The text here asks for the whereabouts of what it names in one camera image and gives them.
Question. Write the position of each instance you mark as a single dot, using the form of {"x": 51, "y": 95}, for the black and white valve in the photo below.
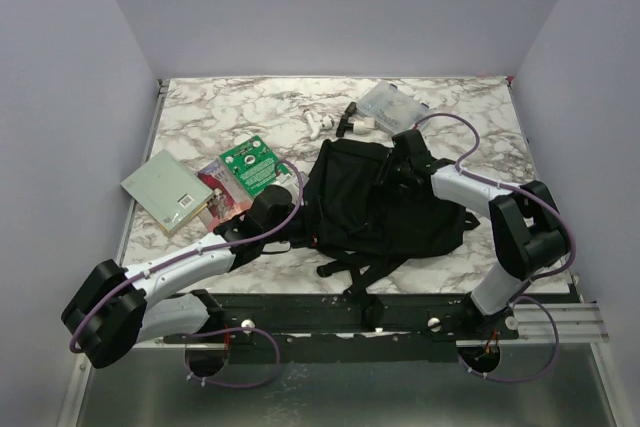
{"x": 357, "y": 127}

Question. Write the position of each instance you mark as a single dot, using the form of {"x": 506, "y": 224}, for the black mounting plate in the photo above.
{"x": 439, "y": 330}

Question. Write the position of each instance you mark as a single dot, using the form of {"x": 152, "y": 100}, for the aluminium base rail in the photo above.
{"x": 562, "y": 323}

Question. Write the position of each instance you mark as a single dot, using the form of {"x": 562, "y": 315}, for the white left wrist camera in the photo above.
{"x": 286, "y": 180}

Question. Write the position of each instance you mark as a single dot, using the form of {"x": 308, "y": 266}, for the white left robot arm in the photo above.
{"x": 118, "y": 307}

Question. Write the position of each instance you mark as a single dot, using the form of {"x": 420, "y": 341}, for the black student backpack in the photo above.
{"x": 366, "y": 231}

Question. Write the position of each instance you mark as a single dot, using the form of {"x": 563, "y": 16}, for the white plastic pipe fitting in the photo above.
{"x": 317, "y": 124}

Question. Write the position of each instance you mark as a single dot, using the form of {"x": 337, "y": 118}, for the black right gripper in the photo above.
{"x": 391, "y": 185}

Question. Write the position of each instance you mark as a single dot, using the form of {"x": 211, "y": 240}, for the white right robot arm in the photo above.
{"x": 528, "y": 232}

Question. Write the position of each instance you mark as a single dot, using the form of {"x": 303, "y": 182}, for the purple red paperback book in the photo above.
{"x": 229, "y": 198}

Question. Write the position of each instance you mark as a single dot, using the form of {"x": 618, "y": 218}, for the clear plastic organizer box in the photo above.
{"x": 393, "y": 110}

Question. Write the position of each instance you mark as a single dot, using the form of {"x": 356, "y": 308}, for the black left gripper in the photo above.
{"x": 292, "y": 208}

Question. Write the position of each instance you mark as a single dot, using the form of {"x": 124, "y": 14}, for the grey-green notebook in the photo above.
{"x": 168, "y": 190}

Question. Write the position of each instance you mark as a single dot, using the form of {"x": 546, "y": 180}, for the green paperback book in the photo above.
{"x": 253, "y": 165}

